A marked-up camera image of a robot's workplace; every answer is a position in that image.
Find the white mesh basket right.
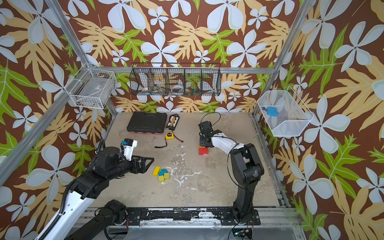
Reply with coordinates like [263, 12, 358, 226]
[258, 90, 314, 138]

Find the black wire basket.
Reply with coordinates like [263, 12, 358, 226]
[128, 63, 222, 96]

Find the teal block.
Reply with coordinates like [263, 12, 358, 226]
[158, 169, 168, 176]

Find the yellow tape measure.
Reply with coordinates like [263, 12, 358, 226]
[155, 132, 184, 149]

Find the blue object in basket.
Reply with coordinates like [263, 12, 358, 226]
[266, 107, 279, 117]

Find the white wire basket left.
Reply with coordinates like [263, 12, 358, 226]
[65, 65, 117, 109]

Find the yellow rectangular block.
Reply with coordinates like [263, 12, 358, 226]
[153, 166, 161, 176]

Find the black tool case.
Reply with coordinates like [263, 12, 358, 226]
[127, 112, 168, 134]

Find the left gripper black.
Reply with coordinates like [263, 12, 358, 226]
[107, 153, 155, 182]

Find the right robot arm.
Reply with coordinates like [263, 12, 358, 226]
[199, 121, 265, 223]

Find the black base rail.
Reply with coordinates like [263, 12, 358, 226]
[126, 207, 261, 227]

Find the red block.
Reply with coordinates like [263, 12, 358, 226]
[199, 148, 209, 156]

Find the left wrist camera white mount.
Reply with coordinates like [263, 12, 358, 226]
[121, 139, 138, 161]

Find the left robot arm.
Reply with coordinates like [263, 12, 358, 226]
[37, 139, 155, 240]

